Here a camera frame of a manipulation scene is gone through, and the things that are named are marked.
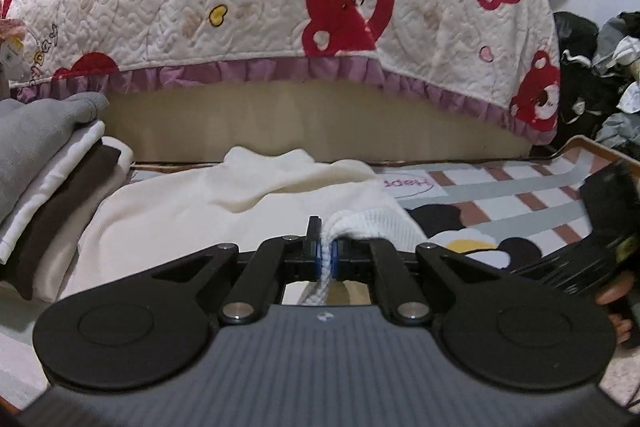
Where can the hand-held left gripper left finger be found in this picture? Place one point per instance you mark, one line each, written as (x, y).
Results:
(315, 259)

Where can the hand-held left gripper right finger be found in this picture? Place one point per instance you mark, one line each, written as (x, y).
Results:
(335, 262)

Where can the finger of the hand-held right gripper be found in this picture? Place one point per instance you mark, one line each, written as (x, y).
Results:
(555, 274)

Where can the white cardigan green trim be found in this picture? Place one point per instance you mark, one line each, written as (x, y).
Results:
(200, 217)

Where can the dark clothes pile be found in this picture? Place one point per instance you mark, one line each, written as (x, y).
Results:
(585, 72)

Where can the person's right hand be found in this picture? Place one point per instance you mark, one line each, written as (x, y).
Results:
(612, 294)

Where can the checked rug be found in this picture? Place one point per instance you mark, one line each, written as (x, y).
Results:
(500, 192)

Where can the beige bed base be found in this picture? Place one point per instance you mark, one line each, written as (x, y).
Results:
(300, 117)

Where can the dark brown folded garment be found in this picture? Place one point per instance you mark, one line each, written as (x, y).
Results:
(70, 207)

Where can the white folded garment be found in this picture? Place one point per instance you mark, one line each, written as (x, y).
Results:
(60, 172)

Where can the grey folded sweater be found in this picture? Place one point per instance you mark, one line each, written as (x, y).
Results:
(35, 142)

